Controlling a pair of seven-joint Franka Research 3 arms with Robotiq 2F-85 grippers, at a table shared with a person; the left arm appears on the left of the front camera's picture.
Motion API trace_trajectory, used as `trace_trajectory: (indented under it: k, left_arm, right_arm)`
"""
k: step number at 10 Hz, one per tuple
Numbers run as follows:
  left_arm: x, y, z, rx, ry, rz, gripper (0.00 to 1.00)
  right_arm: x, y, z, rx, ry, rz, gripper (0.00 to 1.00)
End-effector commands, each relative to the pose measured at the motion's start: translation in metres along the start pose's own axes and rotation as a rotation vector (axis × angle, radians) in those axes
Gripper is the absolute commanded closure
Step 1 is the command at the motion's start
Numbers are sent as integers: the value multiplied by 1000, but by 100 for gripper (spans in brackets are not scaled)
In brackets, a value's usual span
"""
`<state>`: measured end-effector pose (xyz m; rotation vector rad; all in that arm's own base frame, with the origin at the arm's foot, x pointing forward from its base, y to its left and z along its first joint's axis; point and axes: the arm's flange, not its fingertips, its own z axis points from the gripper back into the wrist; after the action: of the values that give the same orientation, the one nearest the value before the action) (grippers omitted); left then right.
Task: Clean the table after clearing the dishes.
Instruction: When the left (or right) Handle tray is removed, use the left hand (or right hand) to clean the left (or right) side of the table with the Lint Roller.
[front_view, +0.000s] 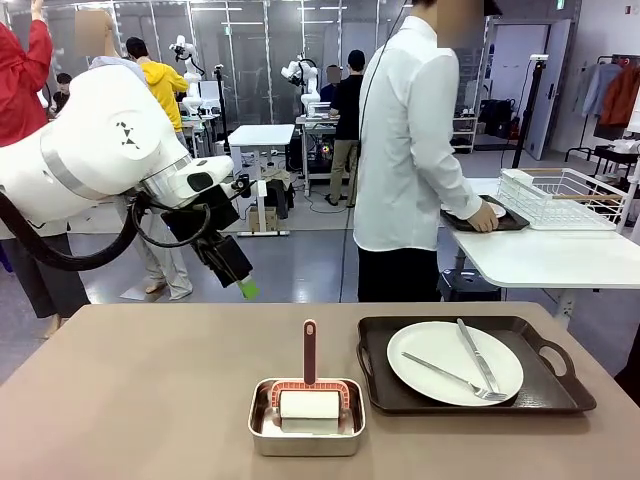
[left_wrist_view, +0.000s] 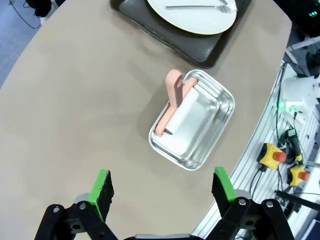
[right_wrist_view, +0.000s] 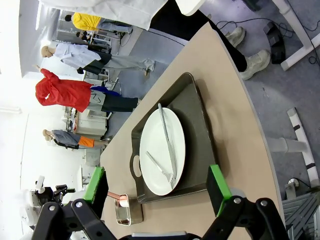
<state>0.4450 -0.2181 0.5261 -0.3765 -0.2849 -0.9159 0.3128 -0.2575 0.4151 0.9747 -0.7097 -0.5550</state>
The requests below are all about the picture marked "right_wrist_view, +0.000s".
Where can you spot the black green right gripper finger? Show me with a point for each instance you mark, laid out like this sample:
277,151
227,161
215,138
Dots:
220,190

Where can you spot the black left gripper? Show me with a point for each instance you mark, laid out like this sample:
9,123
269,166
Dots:
53,193

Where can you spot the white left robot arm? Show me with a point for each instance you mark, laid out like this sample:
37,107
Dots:
30,202

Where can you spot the pink lint roller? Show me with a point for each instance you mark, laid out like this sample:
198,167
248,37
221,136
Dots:
121,198

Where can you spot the shiny metal rectangular tin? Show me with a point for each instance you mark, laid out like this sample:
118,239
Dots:
123,215

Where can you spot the dark grey serving tray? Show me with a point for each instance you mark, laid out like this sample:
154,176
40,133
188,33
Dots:
195,140

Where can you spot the small mannequin in orange shorts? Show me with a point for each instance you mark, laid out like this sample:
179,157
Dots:
67,138

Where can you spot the white background cabinet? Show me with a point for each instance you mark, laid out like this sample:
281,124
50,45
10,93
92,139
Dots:
91,123

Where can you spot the silver fork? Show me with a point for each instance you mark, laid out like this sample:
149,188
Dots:
157,165

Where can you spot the silver table knife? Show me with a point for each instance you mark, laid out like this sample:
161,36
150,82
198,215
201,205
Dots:
167,132

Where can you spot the white oval plate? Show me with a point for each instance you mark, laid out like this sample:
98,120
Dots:
157,140

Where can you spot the grey folding step stool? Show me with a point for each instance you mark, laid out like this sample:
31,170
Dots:
302,212

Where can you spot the white table leg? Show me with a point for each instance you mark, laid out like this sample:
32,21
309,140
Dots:
298,135

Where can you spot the mannequin in red hoodie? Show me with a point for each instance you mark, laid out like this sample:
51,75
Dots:
65,92

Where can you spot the beige shoe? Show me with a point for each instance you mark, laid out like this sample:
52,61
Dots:
256,63
236,36

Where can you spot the mannequin in light blue shirt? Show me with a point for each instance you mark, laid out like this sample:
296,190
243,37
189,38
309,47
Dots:
80,56

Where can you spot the black foot pedal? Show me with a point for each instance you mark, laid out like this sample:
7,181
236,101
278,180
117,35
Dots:
276,42

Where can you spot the mannequin in yellow shirt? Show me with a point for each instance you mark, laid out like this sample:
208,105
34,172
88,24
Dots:
85,21

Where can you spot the person in white lab coat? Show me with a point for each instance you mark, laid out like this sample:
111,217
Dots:
120,7

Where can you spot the white desk leg frame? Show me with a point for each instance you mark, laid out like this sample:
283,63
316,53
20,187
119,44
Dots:
296,30

